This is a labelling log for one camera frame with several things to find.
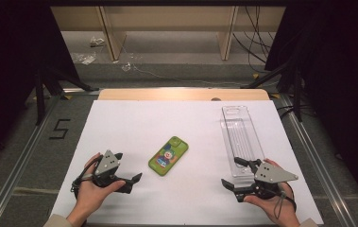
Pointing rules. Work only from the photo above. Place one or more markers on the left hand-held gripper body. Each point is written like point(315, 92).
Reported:
point(107, 164)

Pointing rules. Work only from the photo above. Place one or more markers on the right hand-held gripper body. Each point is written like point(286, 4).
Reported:
point(269, 175)

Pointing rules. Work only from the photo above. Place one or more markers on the clear plastic packaging tray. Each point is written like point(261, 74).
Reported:
point(239, 132)

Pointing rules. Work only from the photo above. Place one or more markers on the green cartoon phone case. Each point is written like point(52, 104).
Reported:
point(168, 156)

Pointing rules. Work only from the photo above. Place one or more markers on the person's right hand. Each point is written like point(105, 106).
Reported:
point(274, 209)

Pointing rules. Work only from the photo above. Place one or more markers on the person's left hand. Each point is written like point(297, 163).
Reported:
point(88, 195)

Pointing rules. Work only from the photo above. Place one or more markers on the white table sheet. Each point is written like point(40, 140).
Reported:
point(135, 126)

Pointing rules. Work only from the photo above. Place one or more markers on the black metal stand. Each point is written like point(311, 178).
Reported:
point(298, 94)
point(39, 94)

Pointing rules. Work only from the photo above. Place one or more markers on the tiny clear plastic scrap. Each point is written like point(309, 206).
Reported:
point(126, 66)

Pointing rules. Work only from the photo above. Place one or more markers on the large crumpled plastic scrap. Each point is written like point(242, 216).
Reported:
point(85, 58)

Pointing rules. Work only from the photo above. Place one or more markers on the small crumpled plastic scrap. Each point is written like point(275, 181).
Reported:
point(97, 41)

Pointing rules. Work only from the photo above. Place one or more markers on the black curtain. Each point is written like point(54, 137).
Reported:
point(6, 63)
point(340, 78)

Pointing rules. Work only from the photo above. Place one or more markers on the light wooden shelf unit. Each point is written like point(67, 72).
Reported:
point(167, 19)

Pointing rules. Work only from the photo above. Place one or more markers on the aluminium floor rail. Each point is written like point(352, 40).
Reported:
point(16, 176)
point(321, 176)

